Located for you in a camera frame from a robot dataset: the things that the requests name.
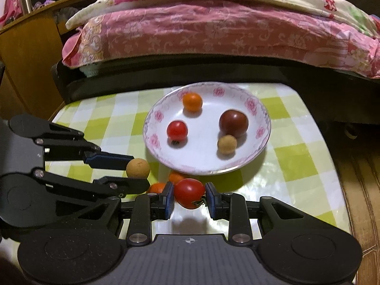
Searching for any white ribbed mattress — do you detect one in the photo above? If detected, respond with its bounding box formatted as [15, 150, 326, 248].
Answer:
[79, 64, 101, 79]

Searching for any pink floral blanket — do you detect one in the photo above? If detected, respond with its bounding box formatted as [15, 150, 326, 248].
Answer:
[61, 0, 380, 79]

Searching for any brown longan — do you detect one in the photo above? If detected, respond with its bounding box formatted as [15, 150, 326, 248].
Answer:
[217, 134, 238, 155]
[126, 158, 151, 180]

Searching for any white floral plate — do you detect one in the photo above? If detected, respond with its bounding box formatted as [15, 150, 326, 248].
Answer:
[143, 81, 271, 176]

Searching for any orange tomato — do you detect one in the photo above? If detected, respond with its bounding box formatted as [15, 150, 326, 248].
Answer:
[146, 182, 167, 195]
[182, 92, 203, 113]
[169, 171, 187, 185]

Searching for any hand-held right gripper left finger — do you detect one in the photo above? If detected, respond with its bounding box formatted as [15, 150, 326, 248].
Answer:
[74, 182, 175, 246]

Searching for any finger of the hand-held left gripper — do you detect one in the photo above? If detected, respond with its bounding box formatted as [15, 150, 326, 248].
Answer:
[32, 167, 151, 198]
[8, 114, 135, 171]

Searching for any pink patterned cloth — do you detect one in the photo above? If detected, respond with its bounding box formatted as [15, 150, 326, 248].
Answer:
[0, 0, 26, 27]

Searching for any wooden cabinet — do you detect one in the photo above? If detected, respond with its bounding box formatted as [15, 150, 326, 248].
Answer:
[0, 0, 110, 119]

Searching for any dark bed frame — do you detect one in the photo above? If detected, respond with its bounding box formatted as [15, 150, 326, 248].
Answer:
[52, 50, 380, 104]

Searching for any green checked tablecloth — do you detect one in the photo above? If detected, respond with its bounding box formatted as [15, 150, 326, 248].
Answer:
[44, 81, 352, 239]

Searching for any dark purple tomato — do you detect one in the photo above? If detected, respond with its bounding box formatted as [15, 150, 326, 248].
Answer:
[219, 109, 249, 135]

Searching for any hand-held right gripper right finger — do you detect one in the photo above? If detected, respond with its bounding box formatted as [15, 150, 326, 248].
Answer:
[205, 182, 303, 246]

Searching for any red cherry tomato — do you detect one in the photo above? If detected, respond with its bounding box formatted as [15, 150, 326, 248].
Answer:
[174, 178, 207, 210]
[166, 120, 188, 144]

